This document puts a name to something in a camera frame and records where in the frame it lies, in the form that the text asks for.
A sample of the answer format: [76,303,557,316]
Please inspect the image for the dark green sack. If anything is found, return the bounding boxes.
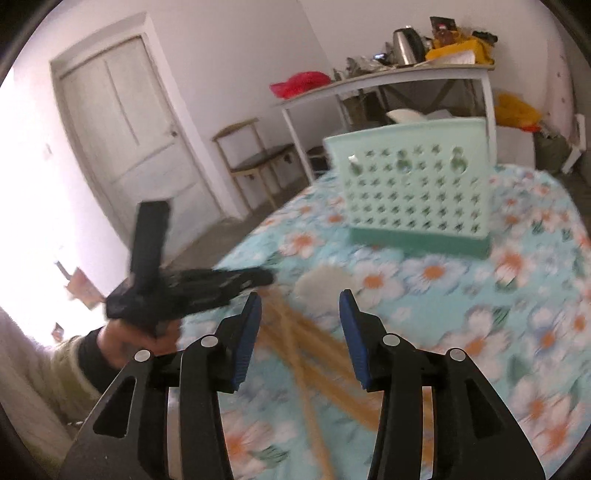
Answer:
[534,133,570,172]

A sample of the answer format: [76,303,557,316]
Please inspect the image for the floral tablecloth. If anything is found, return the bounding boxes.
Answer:
[178,164,591,480]

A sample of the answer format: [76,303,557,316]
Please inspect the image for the white spoon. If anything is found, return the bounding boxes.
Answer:
[295,265,354,301]

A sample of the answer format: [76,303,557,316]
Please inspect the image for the wooden-handled utensil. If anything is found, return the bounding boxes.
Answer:
[263,295,384,418]
[276,300,336,480]
[286,314,362,372]

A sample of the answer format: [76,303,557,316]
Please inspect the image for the wooden chair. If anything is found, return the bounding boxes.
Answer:
[212,117,296,210]

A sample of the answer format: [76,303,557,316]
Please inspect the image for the white door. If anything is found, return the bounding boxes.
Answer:
[51,34,222,264]

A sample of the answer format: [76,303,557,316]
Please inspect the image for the yellow bag with white paper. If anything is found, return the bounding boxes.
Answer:
[425,37,495,66]

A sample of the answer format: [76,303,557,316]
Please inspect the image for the plain yellow bag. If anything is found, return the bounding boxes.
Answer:
[496,92,542,131]

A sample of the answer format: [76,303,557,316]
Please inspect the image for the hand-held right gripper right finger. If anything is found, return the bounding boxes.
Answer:
[339,289,546,480]

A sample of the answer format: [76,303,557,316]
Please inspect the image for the green perforated utensil basket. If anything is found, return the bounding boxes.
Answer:
[323,117,492,259]

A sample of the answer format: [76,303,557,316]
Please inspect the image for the person's left hand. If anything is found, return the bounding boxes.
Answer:
[99,318,182,370]

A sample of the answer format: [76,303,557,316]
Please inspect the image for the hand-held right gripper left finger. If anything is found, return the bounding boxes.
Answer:
[60,292,262,480]

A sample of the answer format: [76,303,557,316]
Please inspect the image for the white side table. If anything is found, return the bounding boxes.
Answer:
[277,62,498,183]

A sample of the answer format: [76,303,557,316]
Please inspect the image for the grey crumpled plastic bags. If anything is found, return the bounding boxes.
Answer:
[344,55,394,79]

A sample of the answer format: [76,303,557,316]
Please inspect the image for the red plastic bag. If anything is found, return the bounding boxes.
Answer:
[270,71,331,99]

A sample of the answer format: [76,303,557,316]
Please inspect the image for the person's left forearm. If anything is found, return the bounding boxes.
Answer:
[0,307,125,468]

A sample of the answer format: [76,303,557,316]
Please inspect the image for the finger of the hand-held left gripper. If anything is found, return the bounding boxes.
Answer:
[180,267,274,315]

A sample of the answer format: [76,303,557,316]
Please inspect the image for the steel electric kettle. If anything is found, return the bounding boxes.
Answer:
[392,28,426,66]

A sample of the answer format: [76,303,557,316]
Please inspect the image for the dark snack packet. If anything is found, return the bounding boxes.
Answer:
[429,16,456,47]

